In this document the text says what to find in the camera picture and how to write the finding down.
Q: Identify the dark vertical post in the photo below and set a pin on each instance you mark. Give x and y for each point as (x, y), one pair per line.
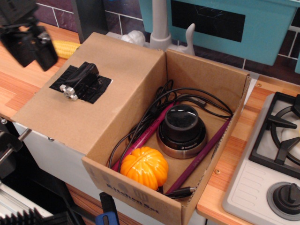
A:
(89, 17)

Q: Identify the orange toy pumpkin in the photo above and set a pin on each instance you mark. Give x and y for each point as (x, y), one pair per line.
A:
(146, 166)

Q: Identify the blue black clamp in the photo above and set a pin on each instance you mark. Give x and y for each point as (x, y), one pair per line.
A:
(109, 215)

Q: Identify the toy gas stove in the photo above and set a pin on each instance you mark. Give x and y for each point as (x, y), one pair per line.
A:
(271, 155)

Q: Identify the black clamp at left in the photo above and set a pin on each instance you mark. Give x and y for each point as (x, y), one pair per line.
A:
(13, 151)

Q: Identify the pink pencil left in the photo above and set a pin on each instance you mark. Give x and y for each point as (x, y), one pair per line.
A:
(140, 140)

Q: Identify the brown cardboard box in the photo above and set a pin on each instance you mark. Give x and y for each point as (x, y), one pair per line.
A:
(136, 72)

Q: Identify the teal hanging bin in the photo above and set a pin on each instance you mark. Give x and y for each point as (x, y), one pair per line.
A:
(249, 29)

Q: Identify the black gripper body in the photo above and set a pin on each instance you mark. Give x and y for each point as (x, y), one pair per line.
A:
(17, 13)

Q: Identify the metal drawer handle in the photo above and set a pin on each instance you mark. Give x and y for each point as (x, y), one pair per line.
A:
(49, 139)

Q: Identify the black silver 3D mouse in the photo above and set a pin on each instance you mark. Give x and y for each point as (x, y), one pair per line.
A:
(182, 134)

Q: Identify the white toy garlic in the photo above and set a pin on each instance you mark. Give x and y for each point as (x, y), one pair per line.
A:
(135, 37)

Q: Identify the purple pencil right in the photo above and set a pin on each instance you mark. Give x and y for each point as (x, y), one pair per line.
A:
(199, 158)

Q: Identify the grey faucet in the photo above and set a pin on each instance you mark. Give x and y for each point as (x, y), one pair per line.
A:
(160, 37)

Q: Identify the black stove knob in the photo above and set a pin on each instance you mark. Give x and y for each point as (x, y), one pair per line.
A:
(284, 200)

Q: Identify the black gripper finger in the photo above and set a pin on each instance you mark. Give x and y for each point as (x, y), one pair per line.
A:
(42, 48)
(18, 44)

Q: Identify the black taped flap handle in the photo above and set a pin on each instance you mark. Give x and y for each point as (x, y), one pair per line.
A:
(84, 83)

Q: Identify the yellow toy corn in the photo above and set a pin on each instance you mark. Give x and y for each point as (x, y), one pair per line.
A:
(65, 49)

